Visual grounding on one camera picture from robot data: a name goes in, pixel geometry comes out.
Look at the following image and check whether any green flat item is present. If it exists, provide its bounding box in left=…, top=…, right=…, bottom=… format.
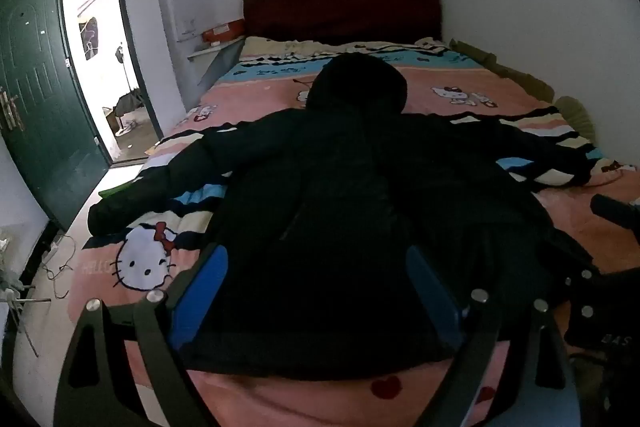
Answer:
left=97, top=179, right=147, bottom=200

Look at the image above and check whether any grey bedside table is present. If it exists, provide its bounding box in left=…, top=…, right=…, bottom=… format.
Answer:
left=187, top=38, right=246, bottom=88

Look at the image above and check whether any dark red bed headboard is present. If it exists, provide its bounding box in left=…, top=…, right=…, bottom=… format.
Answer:
left=242, top=0, right=443, bottom=48

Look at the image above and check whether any white metal rack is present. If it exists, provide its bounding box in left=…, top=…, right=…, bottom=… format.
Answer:
left=0, top=227, right=52, bottom=359

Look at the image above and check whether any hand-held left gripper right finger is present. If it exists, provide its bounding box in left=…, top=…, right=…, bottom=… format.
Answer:
left=405, top=246, right=583, bottom=427

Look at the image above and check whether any olive green cloth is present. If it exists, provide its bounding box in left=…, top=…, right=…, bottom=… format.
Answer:
left=449, top=38, right=599, bottom=144

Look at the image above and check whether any dark hanging cloth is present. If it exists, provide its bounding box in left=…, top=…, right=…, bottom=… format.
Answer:
left=75, top=17, right=102, bottom=61

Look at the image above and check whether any cardboard box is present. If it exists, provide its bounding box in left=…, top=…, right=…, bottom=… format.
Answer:
left=102, top=106, right=126, bottom=136

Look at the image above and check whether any orange box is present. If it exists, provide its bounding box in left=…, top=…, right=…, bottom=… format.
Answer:
left=202, top=19, right=246, bottom=47

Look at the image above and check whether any cartoon cat printed blanket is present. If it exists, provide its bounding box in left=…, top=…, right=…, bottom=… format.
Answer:
left=82, top=36, right=640, bottom=427

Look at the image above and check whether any black hooded jacket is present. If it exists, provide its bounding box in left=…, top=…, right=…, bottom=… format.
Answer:
left=87, top=53, right=608, bottom=382

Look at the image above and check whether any dark clothes pile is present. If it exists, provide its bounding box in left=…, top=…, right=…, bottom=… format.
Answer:
left=115, top=89, right=149, bottom=118

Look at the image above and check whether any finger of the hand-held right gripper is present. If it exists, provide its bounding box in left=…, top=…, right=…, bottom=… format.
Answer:
left=590, top=194, right=640, bottom=230

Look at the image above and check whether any green metal door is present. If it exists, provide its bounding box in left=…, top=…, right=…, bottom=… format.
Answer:
left=0, top=0, right=112, bottom=233

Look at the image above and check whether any black standing pole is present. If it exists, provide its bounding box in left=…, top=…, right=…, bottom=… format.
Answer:
left=115, top=43, right=135, bottom=98

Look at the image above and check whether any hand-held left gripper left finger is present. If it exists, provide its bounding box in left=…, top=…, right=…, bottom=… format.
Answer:
left=54, top=243, right=231, bottom=427

